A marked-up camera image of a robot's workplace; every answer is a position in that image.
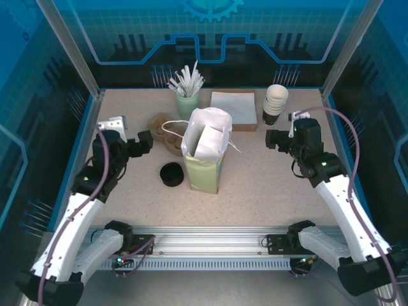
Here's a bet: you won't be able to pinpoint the green white paper bag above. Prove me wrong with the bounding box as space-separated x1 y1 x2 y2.
161 106 242 194

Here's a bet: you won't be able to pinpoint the brown pulp cup carrier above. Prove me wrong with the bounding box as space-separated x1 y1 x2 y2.
149 114 168 141
163 132 186 156

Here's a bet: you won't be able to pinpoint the stack of paper cups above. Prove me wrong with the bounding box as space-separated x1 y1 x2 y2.
262 84 289 125

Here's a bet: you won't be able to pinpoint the white napkins on brown box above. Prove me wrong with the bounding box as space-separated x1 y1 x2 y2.
210 91 259 132

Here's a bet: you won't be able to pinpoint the stack of black lids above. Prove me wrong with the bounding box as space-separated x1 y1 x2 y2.
159 161 185 188

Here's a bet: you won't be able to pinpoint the green straw holder cup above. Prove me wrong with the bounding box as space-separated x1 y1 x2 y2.
176 92 201 121

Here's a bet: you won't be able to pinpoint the white wrapped straw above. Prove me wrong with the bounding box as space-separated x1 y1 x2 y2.
187 59 199 96
171 75 187 96
167 82 185 98
180 66 191 96
192 77 206 96

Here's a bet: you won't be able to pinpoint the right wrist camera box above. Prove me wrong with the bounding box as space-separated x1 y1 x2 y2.
288 110 303 138

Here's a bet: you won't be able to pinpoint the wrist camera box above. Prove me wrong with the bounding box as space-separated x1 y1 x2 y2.
288 110 303 138
97 115 128 143

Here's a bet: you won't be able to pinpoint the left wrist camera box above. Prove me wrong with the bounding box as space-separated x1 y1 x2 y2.
97 115 128 143

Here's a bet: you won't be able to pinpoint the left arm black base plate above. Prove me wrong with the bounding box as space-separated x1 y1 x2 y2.
129 234 156 255

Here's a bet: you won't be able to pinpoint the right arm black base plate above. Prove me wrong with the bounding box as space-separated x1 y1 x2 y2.
266 234 302 255

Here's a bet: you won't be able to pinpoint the aluminium frame post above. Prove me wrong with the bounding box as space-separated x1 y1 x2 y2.
34 0 106 99
320 0 385 99

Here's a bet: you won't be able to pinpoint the aluminium mounting rail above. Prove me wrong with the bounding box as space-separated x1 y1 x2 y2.
85 225 382 256

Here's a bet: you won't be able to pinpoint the slotted grey cable duct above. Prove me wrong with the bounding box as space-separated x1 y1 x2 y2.
98 258 293 272

